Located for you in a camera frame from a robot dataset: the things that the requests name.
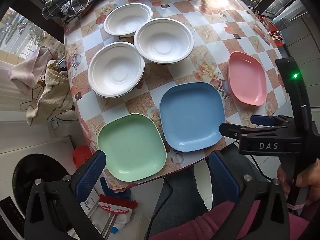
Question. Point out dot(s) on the white washing machine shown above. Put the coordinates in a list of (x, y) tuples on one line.
[(32, 170)]

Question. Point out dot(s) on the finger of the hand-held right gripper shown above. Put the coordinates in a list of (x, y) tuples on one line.
[(230, 130), (262, 120)]

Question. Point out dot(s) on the pink square plate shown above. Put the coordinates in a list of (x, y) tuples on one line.
[(247, 77)]

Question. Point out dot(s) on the person's right hand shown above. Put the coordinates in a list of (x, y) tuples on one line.
[(313, 180)]

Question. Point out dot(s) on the pile of wooden sticks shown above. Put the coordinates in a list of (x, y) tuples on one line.
[(271, 28)]

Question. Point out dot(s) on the green square plate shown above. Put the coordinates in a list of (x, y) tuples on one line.
[(132, 147)]

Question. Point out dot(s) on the grey plaid cloth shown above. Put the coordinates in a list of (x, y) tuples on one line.
[(72, 2)]

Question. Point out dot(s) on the orange plastic container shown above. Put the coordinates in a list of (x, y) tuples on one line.
[(81, 156)]

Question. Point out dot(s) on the person's maroon garment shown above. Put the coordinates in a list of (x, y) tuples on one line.
[(212, 226)]

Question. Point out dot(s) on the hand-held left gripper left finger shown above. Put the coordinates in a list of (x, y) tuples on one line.
[(92, 172)]

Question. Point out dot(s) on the red bristle brush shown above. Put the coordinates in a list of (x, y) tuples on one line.
[(117, 202)]

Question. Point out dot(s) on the pink towel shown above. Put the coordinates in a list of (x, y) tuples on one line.
[(27, 72)]

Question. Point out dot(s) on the beige cloth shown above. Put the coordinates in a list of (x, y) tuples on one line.
[(50, 97)]

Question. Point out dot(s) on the checkered patterned tablecloth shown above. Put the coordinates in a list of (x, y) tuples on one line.
[(212, 30)]

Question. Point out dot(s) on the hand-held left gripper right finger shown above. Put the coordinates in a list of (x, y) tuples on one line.
[(222, 177)]

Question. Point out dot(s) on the white paper bowl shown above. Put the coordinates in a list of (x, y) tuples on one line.
[(128, 20), (163, 41), (116, 70)]

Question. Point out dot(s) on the orange plastic basket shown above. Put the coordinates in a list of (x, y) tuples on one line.
[(275, 33)]

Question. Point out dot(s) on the dark window frame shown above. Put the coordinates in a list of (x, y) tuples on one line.
[(47, 17)]

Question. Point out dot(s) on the blue square plate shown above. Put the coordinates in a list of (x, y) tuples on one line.
[(192, 115)]

